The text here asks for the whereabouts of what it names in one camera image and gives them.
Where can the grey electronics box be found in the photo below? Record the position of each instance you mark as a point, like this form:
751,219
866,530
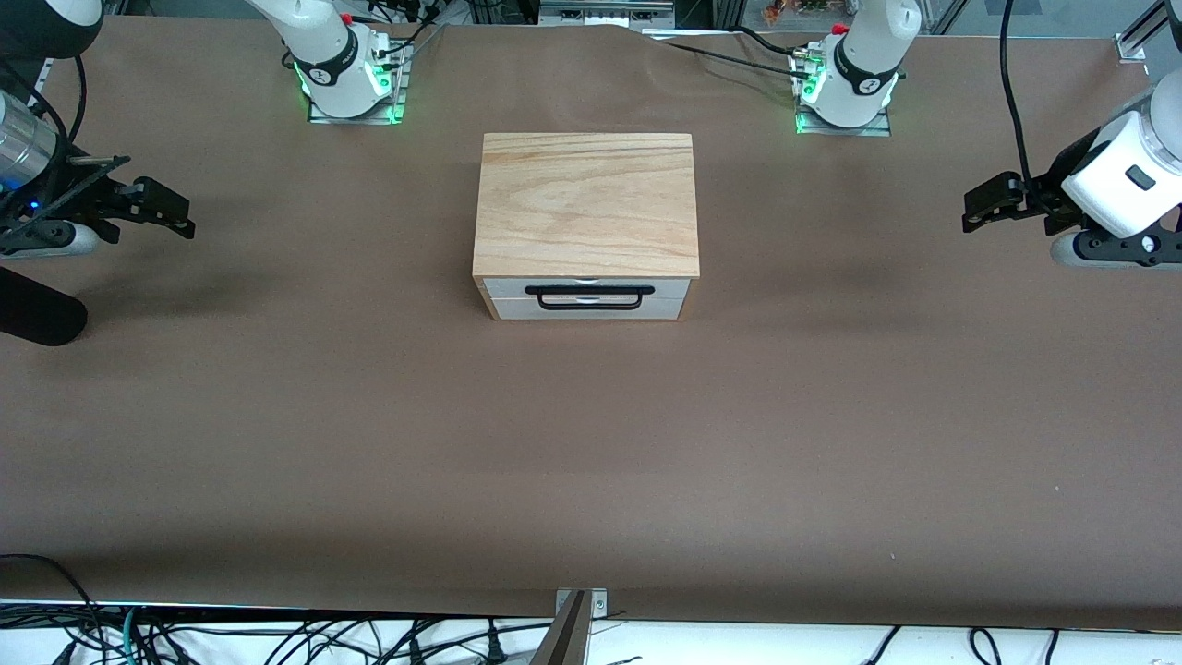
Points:
600,14

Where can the light wooden drawer cabinet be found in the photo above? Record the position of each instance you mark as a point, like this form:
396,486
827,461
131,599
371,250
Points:
586,203

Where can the brown paper table cover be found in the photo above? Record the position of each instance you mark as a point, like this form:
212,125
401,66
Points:
591,480

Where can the grey camera mount pole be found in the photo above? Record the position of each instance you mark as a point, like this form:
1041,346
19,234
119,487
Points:
565,642

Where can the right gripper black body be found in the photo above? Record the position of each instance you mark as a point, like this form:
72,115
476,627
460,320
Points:
81,199

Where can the aluminium profile frame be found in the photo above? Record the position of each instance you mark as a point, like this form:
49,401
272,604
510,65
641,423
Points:
42,88
1131,46

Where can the silver metal clamp bracket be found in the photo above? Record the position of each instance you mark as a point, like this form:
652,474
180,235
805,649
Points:
598,605

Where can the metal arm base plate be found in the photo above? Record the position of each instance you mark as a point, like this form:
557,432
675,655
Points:
877,130
397,92

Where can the left white Franka arm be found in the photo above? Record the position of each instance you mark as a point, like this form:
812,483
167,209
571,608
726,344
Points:
859,83

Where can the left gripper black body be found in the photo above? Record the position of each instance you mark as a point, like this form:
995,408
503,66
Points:
1041,197

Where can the right white Franka arm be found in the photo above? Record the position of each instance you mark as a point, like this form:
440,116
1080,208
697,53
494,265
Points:
323,65

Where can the black rounded cylinder object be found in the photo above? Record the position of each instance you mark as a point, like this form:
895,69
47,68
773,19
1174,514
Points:
37,314

